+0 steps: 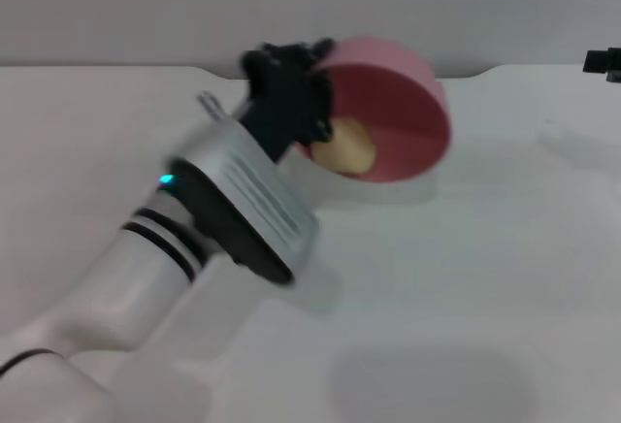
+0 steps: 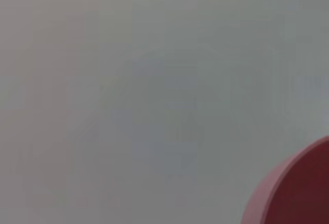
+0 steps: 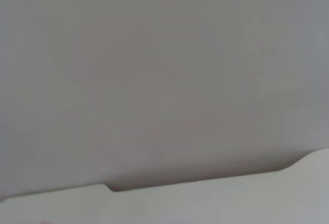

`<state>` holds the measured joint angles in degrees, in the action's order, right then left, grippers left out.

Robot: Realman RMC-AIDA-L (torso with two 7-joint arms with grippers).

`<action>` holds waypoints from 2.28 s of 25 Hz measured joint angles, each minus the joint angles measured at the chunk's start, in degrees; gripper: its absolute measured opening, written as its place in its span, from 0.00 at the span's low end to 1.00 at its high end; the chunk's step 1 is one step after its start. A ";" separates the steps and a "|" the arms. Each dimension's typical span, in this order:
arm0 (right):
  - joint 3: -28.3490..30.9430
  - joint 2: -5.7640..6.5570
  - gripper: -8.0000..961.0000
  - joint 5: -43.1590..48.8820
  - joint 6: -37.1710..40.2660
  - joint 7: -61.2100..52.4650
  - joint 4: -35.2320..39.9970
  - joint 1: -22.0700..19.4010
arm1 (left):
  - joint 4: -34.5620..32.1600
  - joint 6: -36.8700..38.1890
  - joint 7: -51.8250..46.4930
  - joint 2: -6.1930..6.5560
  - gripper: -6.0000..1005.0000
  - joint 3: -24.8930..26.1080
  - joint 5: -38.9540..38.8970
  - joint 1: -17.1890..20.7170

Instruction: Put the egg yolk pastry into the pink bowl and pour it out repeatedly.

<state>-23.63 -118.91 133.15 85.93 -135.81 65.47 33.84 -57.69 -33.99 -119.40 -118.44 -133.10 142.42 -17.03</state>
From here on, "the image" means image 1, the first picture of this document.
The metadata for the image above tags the beige egg yolk pastry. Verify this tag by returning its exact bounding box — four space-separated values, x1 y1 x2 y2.
310 115 378 175

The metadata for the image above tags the pink plastic bowl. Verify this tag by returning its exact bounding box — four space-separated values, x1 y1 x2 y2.
295 35 453 185

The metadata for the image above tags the grey cable with metal plugs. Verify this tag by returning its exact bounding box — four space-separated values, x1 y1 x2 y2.
196 91 246 121

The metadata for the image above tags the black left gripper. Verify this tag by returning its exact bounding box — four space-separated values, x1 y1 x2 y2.
241 38 336 165

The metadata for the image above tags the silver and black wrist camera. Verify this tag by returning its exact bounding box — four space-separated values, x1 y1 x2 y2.
164 119 322 289

